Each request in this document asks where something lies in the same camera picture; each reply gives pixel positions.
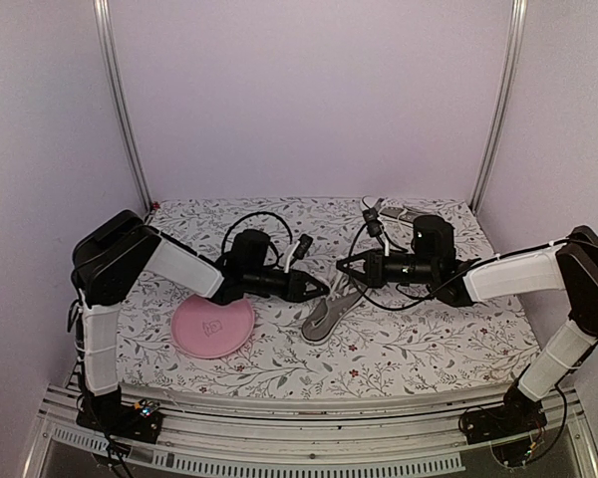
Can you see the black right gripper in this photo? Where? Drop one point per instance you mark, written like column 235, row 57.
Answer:
column 374, row 274

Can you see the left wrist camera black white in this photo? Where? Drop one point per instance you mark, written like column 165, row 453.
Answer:
column 297, row 251

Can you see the aluminium front rail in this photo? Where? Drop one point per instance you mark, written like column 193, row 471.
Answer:
column 217, row 436

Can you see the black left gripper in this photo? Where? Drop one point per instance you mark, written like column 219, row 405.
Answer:
column 295, row 290

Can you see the aluminium frame post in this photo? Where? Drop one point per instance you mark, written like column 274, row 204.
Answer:
column 105, row 31
column 509, row 69

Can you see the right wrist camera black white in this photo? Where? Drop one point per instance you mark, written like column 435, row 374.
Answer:
column 375, row 228

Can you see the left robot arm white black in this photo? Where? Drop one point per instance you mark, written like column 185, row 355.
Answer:
column 106, row 265

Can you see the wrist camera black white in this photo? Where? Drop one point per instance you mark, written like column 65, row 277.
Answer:
column 297, row 251
column 375, row 228

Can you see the left aluminium frame post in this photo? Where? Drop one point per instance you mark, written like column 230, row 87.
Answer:
column 105, row 31

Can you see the grey sneaker with red sole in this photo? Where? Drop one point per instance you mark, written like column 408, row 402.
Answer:
column 321, row 322

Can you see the floral patterned table mat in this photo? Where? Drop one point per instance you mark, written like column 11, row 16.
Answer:
column 342, row 346

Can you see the pink plastic plate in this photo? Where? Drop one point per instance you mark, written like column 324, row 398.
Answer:
column 204, row 330

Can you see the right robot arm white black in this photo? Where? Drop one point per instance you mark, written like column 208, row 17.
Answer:
column 569, row 265

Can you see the right aluminium frame post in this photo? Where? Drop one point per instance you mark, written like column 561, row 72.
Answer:
column 509, row 69

